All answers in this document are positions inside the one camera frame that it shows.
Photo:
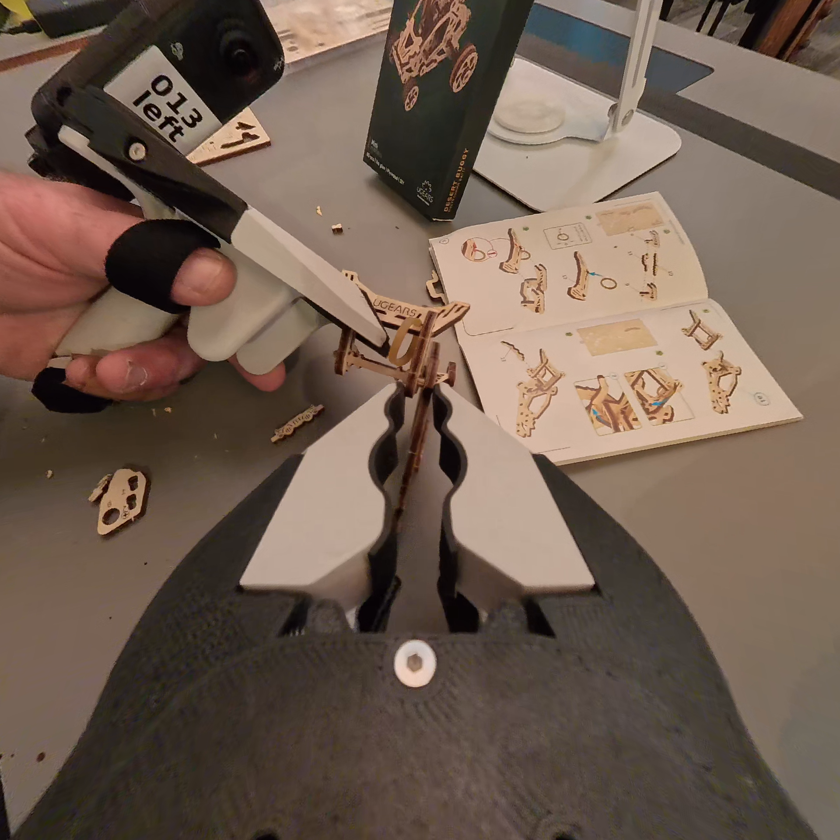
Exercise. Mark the zigzag wooden part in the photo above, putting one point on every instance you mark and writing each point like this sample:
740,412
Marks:
434,289

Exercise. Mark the dark model kit box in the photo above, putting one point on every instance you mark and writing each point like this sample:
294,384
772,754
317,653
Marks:
426,131

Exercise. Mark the white stand base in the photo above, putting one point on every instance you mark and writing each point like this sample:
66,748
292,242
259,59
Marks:
590,164

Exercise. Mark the engraved wooden strip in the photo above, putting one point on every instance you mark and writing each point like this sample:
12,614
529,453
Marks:
298,423

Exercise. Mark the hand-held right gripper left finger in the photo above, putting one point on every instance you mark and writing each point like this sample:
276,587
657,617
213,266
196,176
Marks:
321,518

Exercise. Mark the wooden model side frame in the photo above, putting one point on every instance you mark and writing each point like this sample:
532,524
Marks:
413,453

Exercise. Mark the wooden model axle assembly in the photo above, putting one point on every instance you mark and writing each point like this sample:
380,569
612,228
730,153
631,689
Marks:
420,315

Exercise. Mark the open instruction booklet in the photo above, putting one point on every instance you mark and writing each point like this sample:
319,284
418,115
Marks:
623,367

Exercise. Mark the wooden plate with holes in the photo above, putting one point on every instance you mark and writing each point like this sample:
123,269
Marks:
121,505

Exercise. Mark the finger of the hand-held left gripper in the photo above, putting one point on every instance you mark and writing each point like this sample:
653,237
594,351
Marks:
295,262

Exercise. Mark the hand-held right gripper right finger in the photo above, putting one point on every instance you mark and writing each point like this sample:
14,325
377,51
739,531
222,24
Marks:
512,525

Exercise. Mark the person's left hand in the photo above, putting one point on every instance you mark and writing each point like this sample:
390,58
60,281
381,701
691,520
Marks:
52,249

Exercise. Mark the plywood parts sheet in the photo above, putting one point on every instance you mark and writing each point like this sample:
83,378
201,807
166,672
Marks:
328,29
243,141

